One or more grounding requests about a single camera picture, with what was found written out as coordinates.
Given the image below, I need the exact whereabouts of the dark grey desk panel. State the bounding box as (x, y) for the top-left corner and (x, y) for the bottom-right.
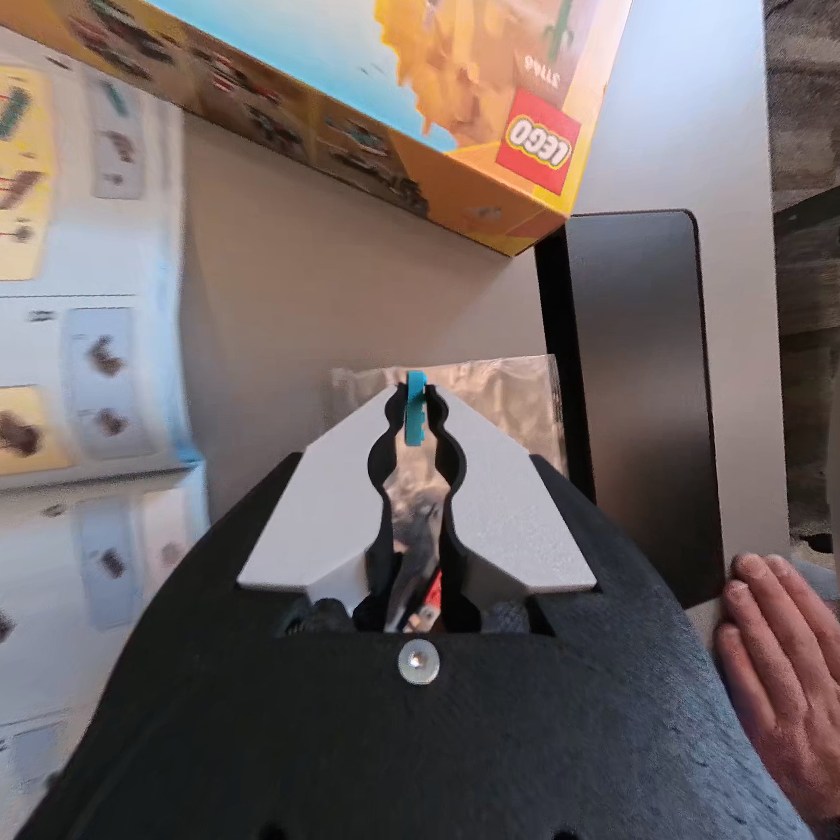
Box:
(535, 209), (728, 610)

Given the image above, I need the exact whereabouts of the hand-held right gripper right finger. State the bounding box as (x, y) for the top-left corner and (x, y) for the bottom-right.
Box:
(424, 384), (598, 632)

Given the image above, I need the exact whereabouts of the grey desk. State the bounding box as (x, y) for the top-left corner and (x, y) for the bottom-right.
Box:
(178, 0), (791, 657)

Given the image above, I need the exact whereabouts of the clear plastic bag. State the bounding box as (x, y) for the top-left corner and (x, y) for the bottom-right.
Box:
(330, 354), (569, 634)

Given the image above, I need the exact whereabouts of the instruction booklet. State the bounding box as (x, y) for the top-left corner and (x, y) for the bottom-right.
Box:
(0, 26), (212, 821)

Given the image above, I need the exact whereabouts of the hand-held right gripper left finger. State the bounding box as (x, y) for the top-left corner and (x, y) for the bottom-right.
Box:
(236, 384), (408, 632)

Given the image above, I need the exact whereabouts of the red grey toy plane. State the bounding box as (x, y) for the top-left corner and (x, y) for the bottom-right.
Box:
(392, 570), (445, 635)

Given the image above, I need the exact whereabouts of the teal toy brick plate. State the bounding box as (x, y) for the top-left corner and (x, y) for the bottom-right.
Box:
(405, 371), (429, 447)

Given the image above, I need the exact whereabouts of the yellow toy set box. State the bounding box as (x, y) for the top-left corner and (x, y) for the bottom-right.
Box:
(0, 0), (635, 258)

